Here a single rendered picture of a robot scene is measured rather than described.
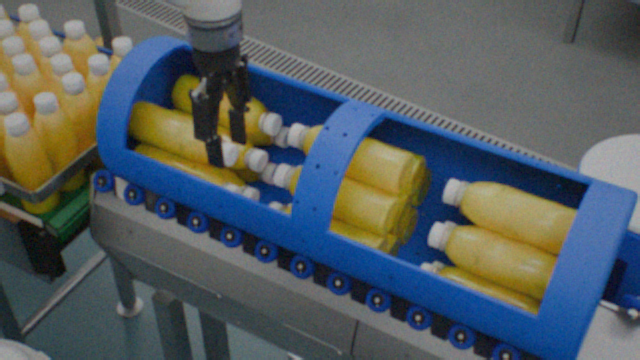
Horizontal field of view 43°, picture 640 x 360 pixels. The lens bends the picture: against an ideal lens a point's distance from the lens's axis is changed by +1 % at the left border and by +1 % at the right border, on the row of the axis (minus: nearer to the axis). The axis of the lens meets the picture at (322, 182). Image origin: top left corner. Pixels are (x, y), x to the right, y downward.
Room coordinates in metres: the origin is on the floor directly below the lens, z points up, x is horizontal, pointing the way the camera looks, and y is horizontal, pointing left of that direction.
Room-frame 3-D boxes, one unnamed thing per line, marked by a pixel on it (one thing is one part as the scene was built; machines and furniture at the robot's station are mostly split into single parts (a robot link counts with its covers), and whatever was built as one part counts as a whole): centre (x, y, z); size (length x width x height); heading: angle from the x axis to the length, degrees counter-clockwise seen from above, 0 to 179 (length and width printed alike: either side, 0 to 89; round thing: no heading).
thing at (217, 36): (1.06, 0.17, 1.38); 0.09 x 0.09 x 0.06
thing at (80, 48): (1.48, 0.53, 1.00); 0.07 x 0.07 x 0.20
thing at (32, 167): (1.16, 0.56, 1.00); 0.07 x 0.07 x 0.20
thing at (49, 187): (1.28, 0.44, 0.96); 0.40 x 0.01 x 0.03; 151
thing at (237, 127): (1.09, 0.15, 1.15); 0.03 x 0.01 x 0.07; 60
